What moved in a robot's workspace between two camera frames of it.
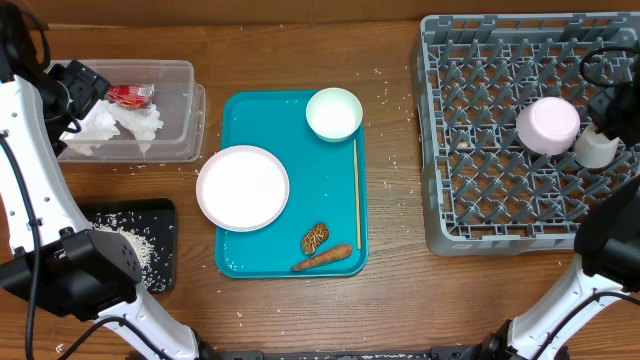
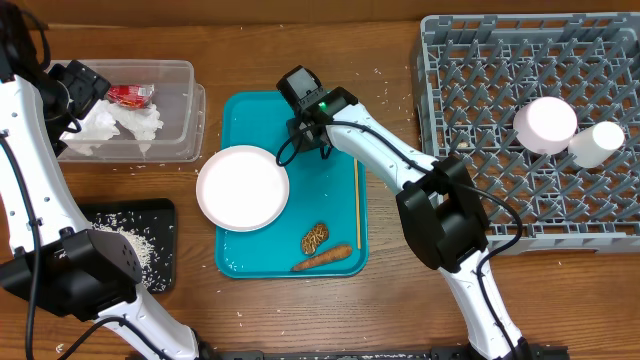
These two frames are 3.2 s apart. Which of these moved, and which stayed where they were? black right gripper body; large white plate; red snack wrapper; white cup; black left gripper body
Moved: white cup; black right gripper body
Stayed: black left gripper body; red snack wrapper; large white plate
